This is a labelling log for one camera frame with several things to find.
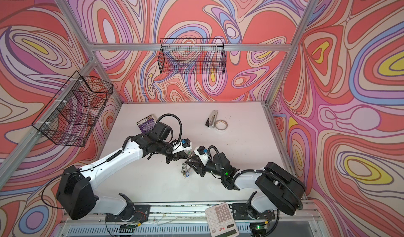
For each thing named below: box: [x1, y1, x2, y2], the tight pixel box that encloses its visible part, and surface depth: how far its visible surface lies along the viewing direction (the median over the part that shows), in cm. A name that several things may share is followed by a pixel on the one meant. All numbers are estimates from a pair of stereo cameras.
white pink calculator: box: [205, 202, 240, 237], surface depth 71 cm
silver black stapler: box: [205, 109, 219, 129], surface depth 109 cm
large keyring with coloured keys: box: [180, 151, 193, 179], surface depth 78 cm
